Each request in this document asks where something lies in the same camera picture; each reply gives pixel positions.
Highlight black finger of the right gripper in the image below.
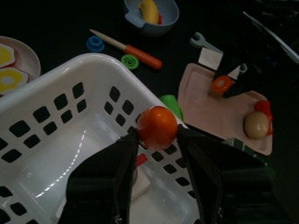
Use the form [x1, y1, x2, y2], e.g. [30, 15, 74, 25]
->
[212, 53, 246, 80]
[224, 71, 270, 99]

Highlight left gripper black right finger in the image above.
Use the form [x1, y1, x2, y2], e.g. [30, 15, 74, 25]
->
[176, 125, 290, 224]

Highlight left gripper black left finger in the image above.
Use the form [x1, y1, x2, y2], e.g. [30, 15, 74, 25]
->
[57, 127, 140, 224]

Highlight orange toy carrot top piece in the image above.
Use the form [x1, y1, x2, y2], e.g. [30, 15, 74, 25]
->
[209, 74, 236, 95]

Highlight orange toy carrot tip piece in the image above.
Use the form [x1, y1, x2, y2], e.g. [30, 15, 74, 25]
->
[134, 105, 180, 151]

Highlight pink rectangular plate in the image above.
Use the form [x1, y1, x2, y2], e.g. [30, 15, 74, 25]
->
[177, 62, 273, 157]

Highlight round pink plate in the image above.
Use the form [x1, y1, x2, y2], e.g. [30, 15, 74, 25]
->
[0, 35, 42, 97]

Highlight white paper card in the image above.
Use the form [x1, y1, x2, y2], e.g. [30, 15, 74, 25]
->
[197, 46, 242, 81]

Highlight red toy food piece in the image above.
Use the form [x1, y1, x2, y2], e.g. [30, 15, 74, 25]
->
[254, 100, 273, 137]

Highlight grey toy wrench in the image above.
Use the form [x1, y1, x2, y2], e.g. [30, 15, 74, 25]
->
[189, 31, 248, 74]

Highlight beige toy egg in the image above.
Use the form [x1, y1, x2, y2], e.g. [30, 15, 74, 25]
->
[242, 111, 270, 140]

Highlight white plastic perforated basket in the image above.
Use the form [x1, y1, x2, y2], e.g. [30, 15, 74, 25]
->
[0, 52, 202, 224]

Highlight toy corn with green husk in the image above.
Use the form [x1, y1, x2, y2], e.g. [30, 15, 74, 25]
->
[158, 94, 184, 121]

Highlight light blue bowl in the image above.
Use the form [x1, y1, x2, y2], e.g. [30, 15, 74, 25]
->
[122, 0, 180, 36]

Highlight green toy nut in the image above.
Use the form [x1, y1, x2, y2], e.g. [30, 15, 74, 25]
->
[120, 53, 140, 70]

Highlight yellow toy banana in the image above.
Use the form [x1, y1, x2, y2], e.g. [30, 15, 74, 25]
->
[137, 0, 161, 25]

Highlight blue toy nut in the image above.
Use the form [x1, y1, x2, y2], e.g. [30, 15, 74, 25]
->
[85, 35, 105, 53]

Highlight toy knife with orange handle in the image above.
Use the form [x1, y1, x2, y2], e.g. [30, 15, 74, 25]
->
[88, 28, 164, 70]

